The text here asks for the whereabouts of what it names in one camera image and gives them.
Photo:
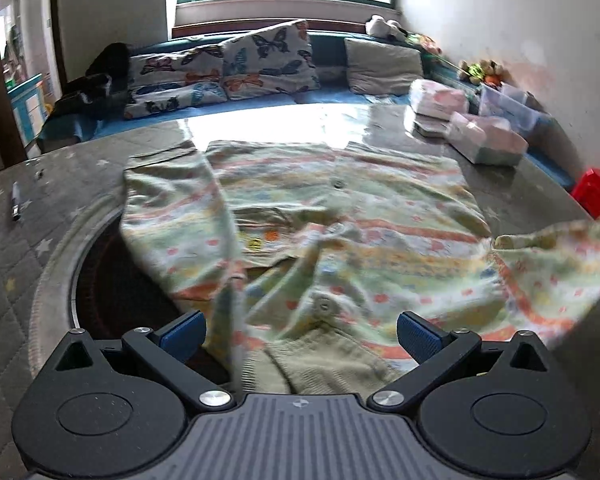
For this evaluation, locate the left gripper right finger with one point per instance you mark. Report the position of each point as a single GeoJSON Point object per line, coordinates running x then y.
{"type": "Point", "coordinates": [440, 356]}

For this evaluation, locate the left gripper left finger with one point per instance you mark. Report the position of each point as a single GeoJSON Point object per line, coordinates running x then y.
{"type": "Point", "coordinates": [163, 353]}

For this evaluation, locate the colourful knitted cardigan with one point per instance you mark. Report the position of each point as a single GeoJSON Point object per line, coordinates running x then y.
{"type": "Point", "coordinates": [302, 257]}

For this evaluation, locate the black clothes pile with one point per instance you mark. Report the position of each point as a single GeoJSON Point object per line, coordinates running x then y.
{"type": "Point", "coordinates": [102, 89]}

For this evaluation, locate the round black induction cooktop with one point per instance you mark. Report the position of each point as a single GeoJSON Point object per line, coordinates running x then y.
{"type": "Point", "coordinates": [110, 295]}

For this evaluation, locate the black pen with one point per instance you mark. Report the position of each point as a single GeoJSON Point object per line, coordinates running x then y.
{"type": "Point", "coordinates": [15, 202]}

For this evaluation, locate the blue bench cushion cover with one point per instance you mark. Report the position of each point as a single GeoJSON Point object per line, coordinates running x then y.
{"type": "Point", "coordinates": [551, 169]}

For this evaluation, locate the near pink tissue pack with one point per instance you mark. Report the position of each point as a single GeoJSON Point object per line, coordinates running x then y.
{"type": "Point", "coordinates": [489, 141]}

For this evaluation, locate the pink tissue pack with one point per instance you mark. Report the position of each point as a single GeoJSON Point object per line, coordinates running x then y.
{"type": "Point", "coordinates": [431, 99]}
{"type": "Point", "coordinates": [489, 141]}

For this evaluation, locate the small flat grey box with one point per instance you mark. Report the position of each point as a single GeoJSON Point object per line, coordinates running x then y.
{"type": "Point", "coordinates": [427, 127]}

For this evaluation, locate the red plastic stool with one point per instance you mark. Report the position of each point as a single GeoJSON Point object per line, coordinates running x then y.
{"type": "Point", "coordinates": [587, 192]}

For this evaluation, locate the far pink tissue pack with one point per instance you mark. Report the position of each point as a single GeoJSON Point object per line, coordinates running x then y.
{"type": "Point", "coordinates": [431, 99]}

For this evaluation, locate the clear plastic storage bin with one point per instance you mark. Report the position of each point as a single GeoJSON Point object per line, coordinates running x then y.
{"type": "Point", "coordinates": [522, 119]}

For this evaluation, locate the small butterfly pillow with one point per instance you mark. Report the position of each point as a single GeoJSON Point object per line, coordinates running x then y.
{"type": "Point", "coordinates": [165, 82]}

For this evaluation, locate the brown plush toys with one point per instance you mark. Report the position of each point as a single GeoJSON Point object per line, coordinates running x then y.
{"type": "Point", "coordinates": [486, 72]}

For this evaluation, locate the blue white cabinet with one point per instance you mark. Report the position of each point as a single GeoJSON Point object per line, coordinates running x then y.
{"type": "Point", "coordinates": [28, 106]}

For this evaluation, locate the grey plain pillow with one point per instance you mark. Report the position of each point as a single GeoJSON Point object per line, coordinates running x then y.
{"type": "Point", "coordinates": [380, 69]}

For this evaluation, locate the large butterfly pillow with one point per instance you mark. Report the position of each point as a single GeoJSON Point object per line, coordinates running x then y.
{"type": "Point", "coordinates": [270, 60]}

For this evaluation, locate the white plush toy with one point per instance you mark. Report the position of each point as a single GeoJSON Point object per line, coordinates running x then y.
{"type": "Point", "coordinates": [378, 27]}

